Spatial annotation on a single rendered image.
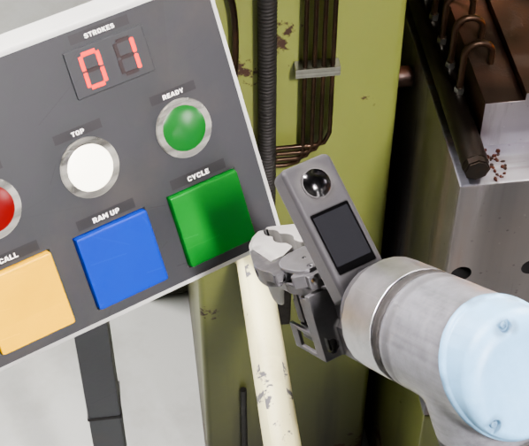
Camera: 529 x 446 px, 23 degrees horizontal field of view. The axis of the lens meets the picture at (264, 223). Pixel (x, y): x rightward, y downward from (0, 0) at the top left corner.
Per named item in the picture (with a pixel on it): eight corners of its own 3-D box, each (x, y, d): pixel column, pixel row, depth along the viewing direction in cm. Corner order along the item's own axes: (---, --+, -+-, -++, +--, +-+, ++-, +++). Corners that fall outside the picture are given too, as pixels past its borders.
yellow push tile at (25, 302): (76, 322, 121) (51, 251, 118) (3, 356, 118) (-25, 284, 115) (70, 317, 122) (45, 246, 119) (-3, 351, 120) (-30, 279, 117)
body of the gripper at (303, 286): (288, 344, 111) (363, 388, 100) (262, 255, 108) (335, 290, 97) (362, 307, 113) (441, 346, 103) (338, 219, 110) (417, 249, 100)
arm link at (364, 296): (356, 299, 93) (463, 245, 96) (323, 282, 97) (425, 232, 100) (386, 404, 96) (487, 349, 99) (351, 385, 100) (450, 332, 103)
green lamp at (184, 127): (210, 153, 123) (209, 119, 120) (162, 157, 123) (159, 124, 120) (207, 131, 125) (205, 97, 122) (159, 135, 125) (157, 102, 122)
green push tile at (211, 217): (257, 238, 128) (236, 169, 125) (192, 268, 126) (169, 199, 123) (249, 234, 130) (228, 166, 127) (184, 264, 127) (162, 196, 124)
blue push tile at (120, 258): (169, 279, 124) (146, 208, 122) (101, 311, 122) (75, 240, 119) (162, 275, 126) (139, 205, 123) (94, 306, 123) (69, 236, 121)
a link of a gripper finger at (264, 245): (242, 296, 118) (291, 323, 110) (225, 239, 116) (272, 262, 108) (272, 282, 119) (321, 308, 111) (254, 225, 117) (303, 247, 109)
